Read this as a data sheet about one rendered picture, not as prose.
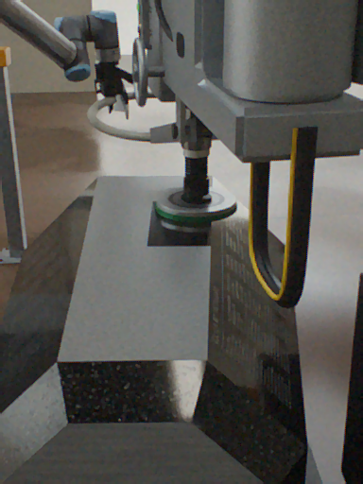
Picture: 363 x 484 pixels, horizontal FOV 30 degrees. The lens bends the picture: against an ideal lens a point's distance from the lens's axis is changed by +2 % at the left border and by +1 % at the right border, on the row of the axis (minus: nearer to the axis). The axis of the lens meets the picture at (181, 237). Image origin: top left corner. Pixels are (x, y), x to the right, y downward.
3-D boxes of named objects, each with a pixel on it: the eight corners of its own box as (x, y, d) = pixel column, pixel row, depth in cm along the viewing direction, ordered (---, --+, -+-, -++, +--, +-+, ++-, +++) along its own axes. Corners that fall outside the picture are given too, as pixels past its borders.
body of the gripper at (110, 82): (95, 95, 249) (91, 61, 244) (115, 91, 253) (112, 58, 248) (106, 99, 243) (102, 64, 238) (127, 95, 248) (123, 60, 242)
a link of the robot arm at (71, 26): (55, 39, 229) (93, 36, 231) (51, 10, 233) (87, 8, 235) (58, 56, 238) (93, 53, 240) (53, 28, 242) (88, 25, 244)
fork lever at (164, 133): (261, 137, 150) (260, 114, 149) (175, 142, 146) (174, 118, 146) (198, 141, 217) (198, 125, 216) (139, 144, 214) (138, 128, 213)
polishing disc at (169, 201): (142, 209, 174) (142, 204, 173) (177, 186, 192) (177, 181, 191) (217, 221, 165) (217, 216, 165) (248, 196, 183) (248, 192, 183)
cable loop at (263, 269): (305, 328, 106) (320, 129, 94) (285, 330, 106) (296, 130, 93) (262, 267, 127) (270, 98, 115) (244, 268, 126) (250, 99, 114)
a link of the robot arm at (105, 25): (86, 9, 239) (114, 7, 241) (91, 46, 245) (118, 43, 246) (89, 12, 231) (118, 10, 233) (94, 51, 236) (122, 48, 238)
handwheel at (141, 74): (183, 112, 149) (182, 40, 143) (138, 113, 147) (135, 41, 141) (171, 98, 162) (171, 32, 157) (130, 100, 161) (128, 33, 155)
